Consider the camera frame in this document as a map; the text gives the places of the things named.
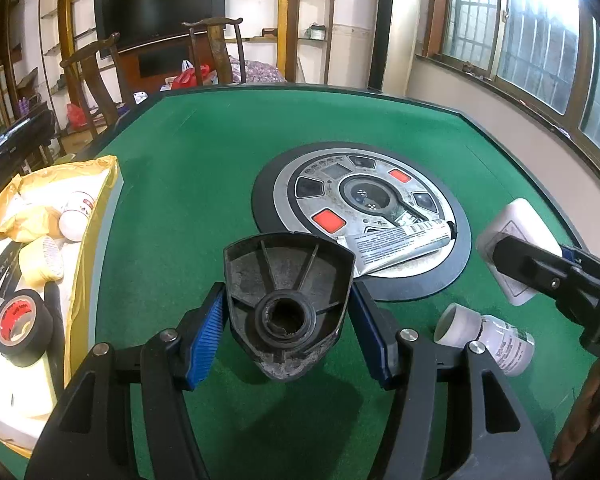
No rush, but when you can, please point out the large white bottle red label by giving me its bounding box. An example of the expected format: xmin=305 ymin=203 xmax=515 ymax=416
xmin=58 ymin=191 xmax=97 ymax=243

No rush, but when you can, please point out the black stick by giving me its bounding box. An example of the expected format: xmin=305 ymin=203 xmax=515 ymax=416
xmin=42 ymin=280 xmax=68 ymax=391

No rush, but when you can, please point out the patterned cloth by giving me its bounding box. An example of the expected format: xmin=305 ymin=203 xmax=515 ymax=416
xmin=227 ymin=56 xmax=288 ymax=84

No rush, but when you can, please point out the wooden shelf unit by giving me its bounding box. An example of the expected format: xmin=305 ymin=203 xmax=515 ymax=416
xmin=0 ymin=0 xmax=341 ymax=111

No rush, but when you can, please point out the black ribbed plastic part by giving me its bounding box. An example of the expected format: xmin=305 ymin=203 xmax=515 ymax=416
xmin=222 ymin=232 xmax=357 ymax=383

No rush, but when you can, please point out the yellow jar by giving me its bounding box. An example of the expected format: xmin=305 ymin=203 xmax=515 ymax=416
xmin=18 ymin=235 xmax=66 ymax=288

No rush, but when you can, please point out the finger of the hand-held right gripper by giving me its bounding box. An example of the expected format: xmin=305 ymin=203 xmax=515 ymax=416
xmin=561 ymin=244 xmax=600 ymax=297
xmin=491 ymin=236 xmax=582 ymax=302

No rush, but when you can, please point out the black electronic keyboard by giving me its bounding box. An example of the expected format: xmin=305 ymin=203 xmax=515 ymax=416
xmin=0 ymin=102 xmax=56 ymax=201

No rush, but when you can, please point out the black tape roll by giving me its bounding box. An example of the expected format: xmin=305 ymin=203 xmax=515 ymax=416
xmin=0 ymin=289 xmax=55 ymax=368

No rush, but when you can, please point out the white printed tube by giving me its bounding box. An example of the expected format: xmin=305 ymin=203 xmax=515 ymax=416
xmin=336 ymin=219 xmax=458 ymax=278

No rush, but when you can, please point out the round table control panel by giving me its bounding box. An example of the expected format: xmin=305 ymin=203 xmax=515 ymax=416
xmin=251 ymin=141 xmax=473 ymax=303

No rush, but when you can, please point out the yellow padded envelope tray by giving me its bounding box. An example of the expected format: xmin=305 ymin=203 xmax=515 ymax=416
xmin=0 ymin=155 xmax=124 ymax=453

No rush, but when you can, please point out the yellow-brown packet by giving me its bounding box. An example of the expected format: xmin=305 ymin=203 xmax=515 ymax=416
xmin=0 ymin=200 xmax=63 ymax=243

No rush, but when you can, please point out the person's right forearm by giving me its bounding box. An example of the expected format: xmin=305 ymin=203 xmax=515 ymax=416
xmin=549 ymin=357 xmax=600 ymax=473

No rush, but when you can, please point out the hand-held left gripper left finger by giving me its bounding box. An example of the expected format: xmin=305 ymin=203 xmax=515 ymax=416
xmin=25 ymin=282 xmax=227 ymax=480

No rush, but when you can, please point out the white bottle green label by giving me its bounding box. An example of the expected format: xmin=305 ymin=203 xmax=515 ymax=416
xmin=434 ymin=302 xmax=536 ymax=377

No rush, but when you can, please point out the black flat television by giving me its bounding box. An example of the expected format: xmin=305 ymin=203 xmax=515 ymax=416
xmin=93 ymin=0 xmax=227 ymax=53

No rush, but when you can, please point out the wooden framed window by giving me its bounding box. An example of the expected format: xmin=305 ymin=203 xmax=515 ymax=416
xmin=415 ymin=0 xmax=600 ymax=181

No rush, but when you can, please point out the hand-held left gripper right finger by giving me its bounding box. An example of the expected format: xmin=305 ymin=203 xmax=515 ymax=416
xmin=352 ymin=281 xmax=553 ymax=480

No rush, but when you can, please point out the standing air conditioner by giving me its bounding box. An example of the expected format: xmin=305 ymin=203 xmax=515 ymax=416
xmin=367 ymin=0 xmax=431 ymax=98

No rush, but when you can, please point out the cream plastic case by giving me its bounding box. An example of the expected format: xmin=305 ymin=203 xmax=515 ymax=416
xmin=476 ymin=198 xmax=565 ymax=307

